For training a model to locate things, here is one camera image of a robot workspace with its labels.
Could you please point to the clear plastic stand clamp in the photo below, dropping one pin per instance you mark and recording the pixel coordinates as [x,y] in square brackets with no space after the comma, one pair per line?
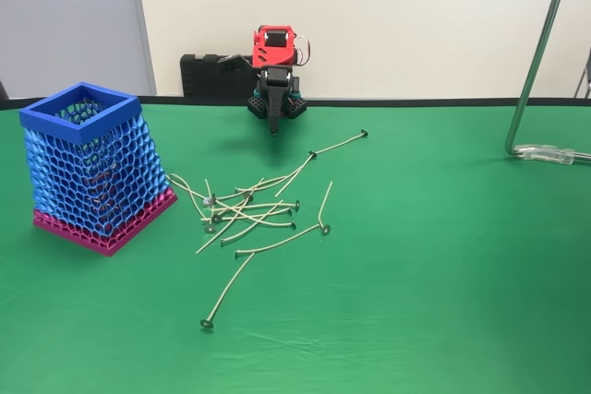
[549,154]

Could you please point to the black perforated arm base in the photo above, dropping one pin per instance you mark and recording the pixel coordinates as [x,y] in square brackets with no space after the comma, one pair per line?
[256,107]

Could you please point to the blue and magenta lattice basket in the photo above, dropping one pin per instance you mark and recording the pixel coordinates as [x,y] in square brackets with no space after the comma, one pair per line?
[92,182]

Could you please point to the grey metal partition post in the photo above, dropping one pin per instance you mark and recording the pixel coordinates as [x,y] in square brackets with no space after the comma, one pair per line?
[140,20]

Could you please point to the green table cloth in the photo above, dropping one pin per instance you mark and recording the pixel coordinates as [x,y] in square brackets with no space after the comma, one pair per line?
[415,274]

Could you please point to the candle wick with metal tab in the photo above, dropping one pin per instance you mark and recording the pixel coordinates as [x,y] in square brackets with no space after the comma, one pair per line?
[237,253]
[206,323]
[364,132]
[296,204]
[215,218]
[208,201]
[223,241]
[327,229]
[231,194]
[289,211]
[249,196]
[237,190]
[201,215]
[312,153]
[293,224]
[208,229]

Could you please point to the silver metal stand pole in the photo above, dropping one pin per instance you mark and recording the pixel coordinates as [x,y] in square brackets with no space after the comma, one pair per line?
[538,52]

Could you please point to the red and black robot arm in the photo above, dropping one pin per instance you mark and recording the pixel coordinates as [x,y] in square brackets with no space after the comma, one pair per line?
[272,50]

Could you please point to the black base block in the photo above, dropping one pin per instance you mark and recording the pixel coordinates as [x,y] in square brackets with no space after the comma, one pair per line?
[198,80]

